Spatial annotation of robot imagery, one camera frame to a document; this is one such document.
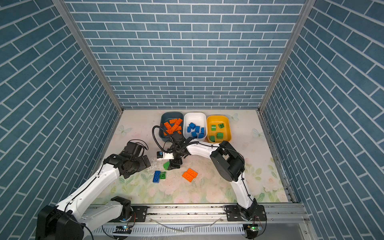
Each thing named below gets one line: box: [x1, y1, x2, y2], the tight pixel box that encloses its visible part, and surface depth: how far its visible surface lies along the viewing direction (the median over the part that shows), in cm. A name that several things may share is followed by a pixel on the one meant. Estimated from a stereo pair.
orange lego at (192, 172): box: [187, 168, 199, 178], surface depth 90 cm
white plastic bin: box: [183, 112, 207, 142], surface depth 110 cm
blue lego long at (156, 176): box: [152, 170, 161, 183], surface depth 87 cm
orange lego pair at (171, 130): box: [166, 125, 179, 135], surface depth 107 cm
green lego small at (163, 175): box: [160, 171, 167, 180], surface depth 88 cm
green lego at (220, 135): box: [216, 132, 224, 140], surface depth 105 cm
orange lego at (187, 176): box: [182, 172, 194, 183], surface depth 88 cm
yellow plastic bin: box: [207, 115, 231, 144], surface depth 110 cm
